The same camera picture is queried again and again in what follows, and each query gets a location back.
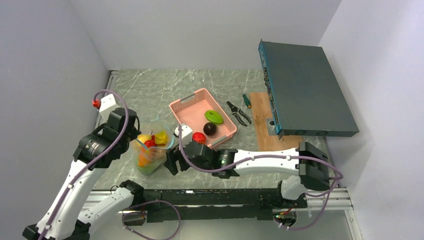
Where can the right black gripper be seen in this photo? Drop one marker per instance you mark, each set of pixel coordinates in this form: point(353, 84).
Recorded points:
point(172, 156)

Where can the yellow starfruit toy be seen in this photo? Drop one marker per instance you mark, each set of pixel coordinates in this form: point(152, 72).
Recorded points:
point(161, 138)

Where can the clear zip top bag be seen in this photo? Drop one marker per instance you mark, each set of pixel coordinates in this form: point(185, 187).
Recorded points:
point(151, 128)

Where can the orange red mango toy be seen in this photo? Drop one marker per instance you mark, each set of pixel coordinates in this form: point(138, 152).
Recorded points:
point(146, 157)

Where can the red pomegranate toy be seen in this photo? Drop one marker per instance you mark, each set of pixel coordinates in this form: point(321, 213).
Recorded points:
point(150, 143)

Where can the green cabbage toy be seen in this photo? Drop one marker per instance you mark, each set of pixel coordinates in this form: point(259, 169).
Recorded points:
point(148, 169)

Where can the red cracked fruit toy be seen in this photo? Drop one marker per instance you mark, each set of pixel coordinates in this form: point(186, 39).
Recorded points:
point(199, 137)

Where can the yellow bumpy fruit toy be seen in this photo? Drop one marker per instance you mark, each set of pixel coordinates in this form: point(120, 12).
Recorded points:
point(142, 138)

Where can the pink plastic basket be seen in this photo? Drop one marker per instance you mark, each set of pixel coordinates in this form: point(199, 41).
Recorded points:
point(191, 112)

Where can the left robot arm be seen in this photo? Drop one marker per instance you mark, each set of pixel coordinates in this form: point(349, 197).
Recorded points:
point(94, 154)

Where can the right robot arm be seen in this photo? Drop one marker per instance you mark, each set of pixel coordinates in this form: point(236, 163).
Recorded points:
point(306, 165)

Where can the dark mangosteen toy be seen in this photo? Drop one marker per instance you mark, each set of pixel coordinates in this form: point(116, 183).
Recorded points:
point(210, 129)

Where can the green pepper toy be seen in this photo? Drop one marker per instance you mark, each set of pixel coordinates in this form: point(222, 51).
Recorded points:
point(214, 117)

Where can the wooden board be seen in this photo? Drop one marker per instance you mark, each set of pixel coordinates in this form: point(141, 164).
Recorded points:
point(267, 139)

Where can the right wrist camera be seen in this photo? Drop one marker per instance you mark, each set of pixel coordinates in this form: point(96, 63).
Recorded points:
point(186, 133)

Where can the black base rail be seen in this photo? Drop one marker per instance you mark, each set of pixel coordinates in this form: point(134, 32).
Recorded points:
point(215, 204)

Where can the black handled pliers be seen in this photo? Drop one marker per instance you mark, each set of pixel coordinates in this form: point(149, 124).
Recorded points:
point(239, 114)

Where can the green handled screwdriver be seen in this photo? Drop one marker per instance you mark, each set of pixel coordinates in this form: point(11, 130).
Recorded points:
point(247, 101)

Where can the dark blue network switch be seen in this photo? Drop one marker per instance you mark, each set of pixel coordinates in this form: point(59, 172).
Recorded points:
point(304, 94)

